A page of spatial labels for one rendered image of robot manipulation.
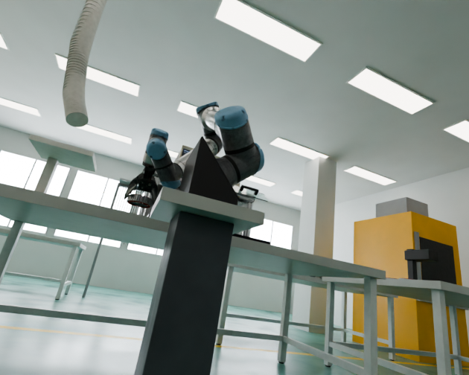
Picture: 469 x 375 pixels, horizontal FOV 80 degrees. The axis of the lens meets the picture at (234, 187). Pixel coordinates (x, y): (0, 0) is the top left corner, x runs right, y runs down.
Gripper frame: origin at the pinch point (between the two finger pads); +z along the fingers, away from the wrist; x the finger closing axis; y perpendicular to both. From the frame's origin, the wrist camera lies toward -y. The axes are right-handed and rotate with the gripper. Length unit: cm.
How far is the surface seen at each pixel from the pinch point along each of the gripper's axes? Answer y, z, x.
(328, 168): -370, -13, 350
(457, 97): -184, -172, 352
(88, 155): -70, 7, -37
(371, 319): 24, 27, 139
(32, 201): 11.4, 5.2, -38.5
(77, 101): -131, -17, -63
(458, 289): 19, -1, 199
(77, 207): 10.8, 4.2, -23.0
